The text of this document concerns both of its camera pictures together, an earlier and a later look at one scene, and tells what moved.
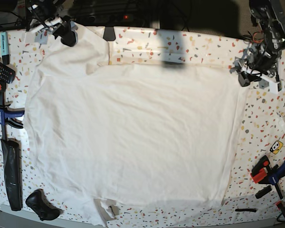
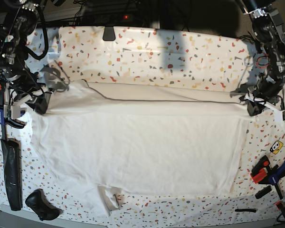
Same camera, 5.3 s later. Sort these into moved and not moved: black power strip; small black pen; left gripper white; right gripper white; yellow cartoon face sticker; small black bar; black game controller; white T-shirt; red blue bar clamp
Moved: left gripper white; right gripper white; white T-shirt
Not moved: small black pen; black game controller; red blue bar clamp; yellow cartoon face sticker; small black bar; black power strip
